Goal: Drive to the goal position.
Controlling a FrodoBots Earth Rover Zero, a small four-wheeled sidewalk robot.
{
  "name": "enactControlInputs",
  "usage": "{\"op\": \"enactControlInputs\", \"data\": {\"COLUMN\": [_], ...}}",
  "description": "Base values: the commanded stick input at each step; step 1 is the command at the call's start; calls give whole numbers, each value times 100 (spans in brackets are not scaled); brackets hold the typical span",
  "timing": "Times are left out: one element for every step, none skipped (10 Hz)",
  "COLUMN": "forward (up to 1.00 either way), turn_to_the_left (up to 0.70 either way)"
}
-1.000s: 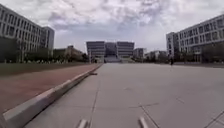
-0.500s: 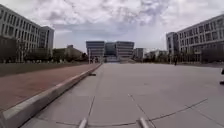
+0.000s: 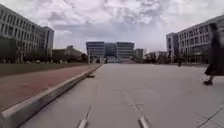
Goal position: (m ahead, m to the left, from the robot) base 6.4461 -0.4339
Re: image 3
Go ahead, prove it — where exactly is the blue glass building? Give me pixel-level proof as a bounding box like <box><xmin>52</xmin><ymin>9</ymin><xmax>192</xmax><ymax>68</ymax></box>
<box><xmin>85</xmin><ymin>41</ymin><xmax>136</xmax><ymax>64</ymax></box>

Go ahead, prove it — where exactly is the small grey building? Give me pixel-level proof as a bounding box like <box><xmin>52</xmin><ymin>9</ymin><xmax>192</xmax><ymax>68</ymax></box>
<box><xmin>133</xmin><ymin>48</ymin><xmax>145</xmax><ymax>61</ymax></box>

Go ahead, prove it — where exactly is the grey concrete pavement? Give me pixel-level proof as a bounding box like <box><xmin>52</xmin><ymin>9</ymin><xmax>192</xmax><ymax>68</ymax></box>
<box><xmin>19</xmin><ymin>63</ymin><xmax>224</xmax><ymax>128</ymax></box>

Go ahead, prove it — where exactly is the low brown building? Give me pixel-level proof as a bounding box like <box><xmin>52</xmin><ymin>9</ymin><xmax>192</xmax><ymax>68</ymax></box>
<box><xmin>51</xmin><ymin>45</ymin><xmax>88</xmax><ymax>63</ymax></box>

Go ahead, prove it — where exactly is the robot's own part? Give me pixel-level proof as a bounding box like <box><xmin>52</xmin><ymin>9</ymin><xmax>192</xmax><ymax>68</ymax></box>
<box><xmin>77</xmin><ymin>118</ymin><xmax>88</xmax><ymax>128</ymax></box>

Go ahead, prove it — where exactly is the person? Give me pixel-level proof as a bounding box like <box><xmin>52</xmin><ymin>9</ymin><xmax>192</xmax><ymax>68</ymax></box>
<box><xmin>177</xmin><ymin>57</ymin><xmax>183</xmax><ymax>68</ymax></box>
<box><xmin>202</xmin><ymin>22</ymin><xmax>224</xmax><ymax>86</ymax></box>

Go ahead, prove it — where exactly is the pale concrete kerb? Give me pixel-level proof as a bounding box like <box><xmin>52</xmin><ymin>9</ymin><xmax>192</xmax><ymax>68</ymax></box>
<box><xmin>0</xmin><ymin>63</ymin><xmax>103</xmax><ymax>128</ymax></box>

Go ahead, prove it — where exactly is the red brick strip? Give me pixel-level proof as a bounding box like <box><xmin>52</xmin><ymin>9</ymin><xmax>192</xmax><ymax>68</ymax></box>
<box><xmin>0</xmin><ymin>64</ymin><xmax>98</xmax><ymax>112</ymax></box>

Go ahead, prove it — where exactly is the grey multi-storey building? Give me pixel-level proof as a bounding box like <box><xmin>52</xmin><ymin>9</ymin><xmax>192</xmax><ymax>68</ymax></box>
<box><xmin>165</xmin><ymin>14</ymin><xmax>224</xmax><ymax>65</ymax></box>

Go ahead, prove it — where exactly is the grass strip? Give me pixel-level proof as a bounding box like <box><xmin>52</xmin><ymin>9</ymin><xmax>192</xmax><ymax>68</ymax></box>
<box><xmin>0</xmin><ymin>62</ymin><xmax>89</xmax><ymax>77</ymax></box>

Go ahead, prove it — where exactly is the row of trees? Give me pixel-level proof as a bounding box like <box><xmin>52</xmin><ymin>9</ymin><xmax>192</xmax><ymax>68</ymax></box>
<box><xmin>0</xmin><ymin>35</ymin><xmax>54</xmax><ymax>64</ymax></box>

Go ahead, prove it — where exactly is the large grey building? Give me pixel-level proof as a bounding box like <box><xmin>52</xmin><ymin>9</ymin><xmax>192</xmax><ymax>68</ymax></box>
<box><xmin>0</xmin><ymin>3</ymin><xmax>55</xmax><ymax>64</ymax></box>

